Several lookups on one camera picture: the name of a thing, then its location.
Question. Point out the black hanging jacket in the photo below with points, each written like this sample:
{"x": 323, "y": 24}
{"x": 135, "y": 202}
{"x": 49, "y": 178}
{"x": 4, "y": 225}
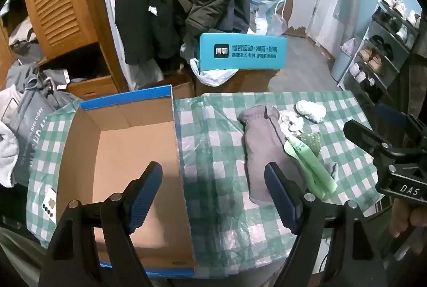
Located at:
{"x": 146, "y": 0}

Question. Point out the pale blue trash bin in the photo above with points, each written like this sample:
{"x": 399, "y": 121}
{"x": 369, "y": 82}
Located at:
{"x": 342, "y": 63}

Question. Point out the teal printed box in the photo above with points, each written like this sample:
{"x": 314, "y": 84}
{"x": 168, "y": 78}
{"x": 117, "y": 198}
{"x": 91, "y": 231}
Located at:
{"x": 243, "y": 52}

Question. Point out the white towel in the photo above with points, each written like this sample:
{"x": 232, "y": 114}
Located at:
{"x": 8, "y": 153}

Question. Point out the green speckled knit sock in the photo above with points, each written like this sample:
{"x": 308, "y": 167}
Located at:
{"x": 312, "y": 142}

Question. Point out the person's right hand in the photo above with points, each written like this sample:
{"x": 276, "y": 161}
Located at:
{"x": 400, "y": 217}

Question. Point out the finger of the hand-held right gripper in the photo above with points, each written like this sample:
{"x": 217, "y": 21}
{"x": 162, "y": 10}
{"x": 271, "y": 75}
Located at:
{"x": 367, "y": 137}
{"x": 392, "y": 113}

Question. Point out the blue-edged cardboard box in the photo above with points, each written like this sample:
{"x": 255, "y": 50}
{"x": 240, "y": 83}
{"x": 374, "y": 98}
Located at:
{"x": 133, "y": 147}

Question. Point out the green checked tablecloth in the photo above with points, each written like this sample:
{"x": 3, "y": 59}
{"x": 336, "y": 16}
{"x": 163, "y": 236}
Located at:
{"x": 213, "y": 147}

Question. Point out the metal shoe rack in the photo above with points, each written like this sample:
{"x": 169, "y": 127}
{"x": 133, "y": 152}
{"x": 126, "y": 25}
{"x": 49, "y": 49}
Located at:
{"x": 377, "y": 50}

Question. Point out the grey glove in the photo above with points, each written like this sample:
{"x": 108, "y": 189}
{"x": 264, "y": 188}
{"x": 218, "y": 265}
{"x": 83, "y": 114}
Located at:
{"x": 263, "y": 147}

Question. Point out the grey crumpled clothes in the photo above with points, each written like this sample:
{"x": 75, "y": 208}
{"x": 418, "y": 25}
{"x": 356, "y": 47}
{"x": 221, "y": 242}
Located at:
{"x": 36, "y": 77}

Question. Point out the group of shoes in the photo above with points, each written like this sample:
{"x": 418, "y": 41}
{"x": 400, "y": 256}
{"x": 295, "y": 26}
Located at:
{"x": 373, "y": 60}

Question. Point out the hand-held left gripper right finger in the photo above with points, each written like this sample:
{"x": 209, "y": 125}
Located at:
{"x": 283, "y": 197}

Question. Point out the small grey sock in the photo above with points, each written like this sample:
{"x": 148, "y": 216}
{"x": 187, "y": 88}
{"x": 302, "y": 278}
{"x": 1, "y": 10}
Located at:
{"x": 332, "y": 170}

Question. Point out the brown cardboard box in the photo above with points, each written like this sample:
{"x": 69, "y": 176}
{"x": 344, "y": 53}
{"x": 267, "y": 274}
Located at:
{"x": 247, "y": 82}

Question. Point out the grey printed tote bag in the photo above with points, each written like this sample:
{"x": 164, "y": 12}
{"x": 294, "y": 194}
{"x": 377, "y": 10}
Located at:
{"x": 30, "y": 120}

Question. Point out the light green sock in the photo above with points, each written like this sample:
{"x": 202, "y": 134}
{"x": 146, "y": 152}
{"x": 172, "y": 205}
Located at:
{"x": 310, "y": 163}

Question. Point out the small white sock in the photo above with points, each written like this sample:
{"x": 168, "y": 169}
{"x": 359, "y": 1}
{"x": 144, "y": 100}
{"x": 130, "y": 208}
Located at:
{"x": 293, "y": 123}

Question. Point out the white hanging garment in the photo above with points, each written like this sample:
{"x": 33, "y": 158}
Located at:
{"x": 143, "y": 73}

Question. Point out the wooden drawer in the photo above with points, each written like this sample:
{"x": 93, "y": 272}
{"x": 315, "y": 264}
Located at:
{"x": 91, "y": 88}

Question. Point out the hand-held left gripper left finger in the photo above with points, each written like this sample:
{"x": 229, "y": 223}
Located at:
{"x": 146, "y": 193}

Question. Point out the large white sock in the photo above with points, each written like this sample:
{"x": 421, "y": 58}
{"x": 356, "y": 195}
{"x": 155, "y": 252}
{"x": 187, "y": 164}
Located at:
{"x": 312, "y": 111}

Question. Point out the white plastic bag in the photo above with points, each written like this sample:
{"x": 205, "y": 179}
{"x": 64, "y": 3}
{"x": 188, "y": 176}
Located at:
{"x": 213, "y": 75}

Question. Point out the white smartphone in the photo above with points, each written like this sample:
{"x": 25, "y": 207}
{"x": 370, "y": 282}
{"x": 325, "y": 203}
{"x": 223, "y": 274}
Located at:
{"x": 48, "y": 205}

